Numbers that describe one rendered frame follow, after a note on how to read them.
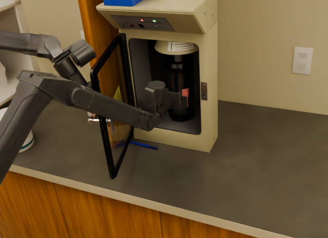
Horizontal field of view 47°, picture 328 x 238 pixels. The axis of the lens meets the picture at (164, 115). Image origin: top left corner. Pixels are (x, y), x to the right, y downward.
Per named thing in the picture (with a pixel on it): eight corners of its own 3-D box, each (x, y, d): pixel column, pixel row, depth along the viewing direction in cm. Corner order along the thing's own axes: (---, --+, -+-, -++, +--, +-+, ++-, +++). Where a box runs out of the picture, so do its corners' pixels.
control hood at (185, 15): (117, 26, 129) (113, -4, 124) (208, 31, 116) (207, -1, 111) (99, 37, 120) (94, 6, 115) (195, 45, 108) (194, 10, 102)
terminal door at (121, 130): (133, 130, 149) (120, 33, 128) (112, 182, 123) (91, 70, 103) (132, 130, 149) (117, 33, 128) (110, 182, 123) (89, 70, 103)
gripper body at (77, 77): (75, 94, 124) (61, 76, 121) (99, 82, 120) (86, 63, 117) (67, 104, 118) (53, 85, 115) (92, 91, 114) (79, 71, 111)
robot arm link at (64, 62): (49, 63, 116) (52, 63, 111) (67, 50, 118) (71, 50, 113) (62, 81, 118) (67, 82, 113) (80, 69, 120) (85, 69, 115)
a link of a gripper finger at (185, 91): (175, 79, 138) (165, 90, 131) (194, 82, 136) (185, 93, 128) (176, 96, 142) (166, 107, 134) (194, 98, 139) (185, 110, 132)
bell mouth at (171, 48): (166, 35, 144) (165, 21, 142) (210, 38, 138) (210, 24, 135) (146, 52, 131) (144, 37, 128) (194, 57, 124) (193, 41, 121)
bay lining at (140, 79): (163, 95, 167) (156, 16, 148) (220, 103, 157) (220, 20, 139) (138, 123, 148) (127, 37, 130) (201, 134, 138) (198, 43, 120)
